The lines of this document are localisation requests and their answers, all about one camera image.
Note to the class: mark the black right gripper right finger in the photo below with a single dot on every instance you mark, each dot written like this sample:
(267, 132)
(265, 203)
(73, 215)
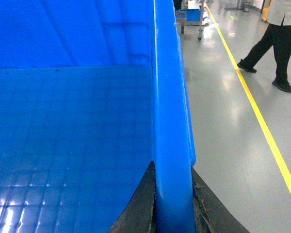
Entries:
(210, 215)

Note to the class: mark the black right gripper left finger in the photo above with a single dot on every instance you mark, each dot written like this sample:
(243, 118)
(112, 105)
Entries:
(139, 214)

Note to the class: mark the large blue plastic crate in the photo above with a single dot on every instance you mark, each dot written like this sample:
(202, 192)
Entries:
(91, 91)

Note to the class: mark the metal cart with blue bin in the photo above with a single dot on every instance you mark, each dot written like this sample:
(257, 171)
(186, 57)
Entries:
(193, 13)

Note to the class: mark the walking person in black trousers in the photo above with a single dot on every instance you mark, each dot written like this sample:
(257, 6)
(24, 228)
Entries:
(278, 37)

